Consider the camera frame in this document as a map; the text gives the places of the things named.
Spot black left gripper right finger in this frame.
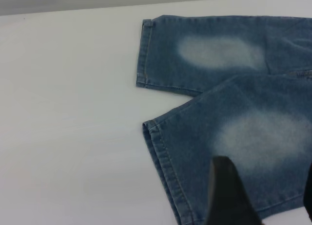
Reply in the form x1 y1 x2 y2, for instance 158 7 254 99
303 161 312 213

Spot blue denim shorts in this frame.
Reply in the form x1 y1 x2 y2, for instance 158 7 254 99
135 14 312 225

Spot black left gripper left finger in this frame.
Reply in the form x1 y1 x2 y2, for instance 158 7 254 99
206 156 266 225

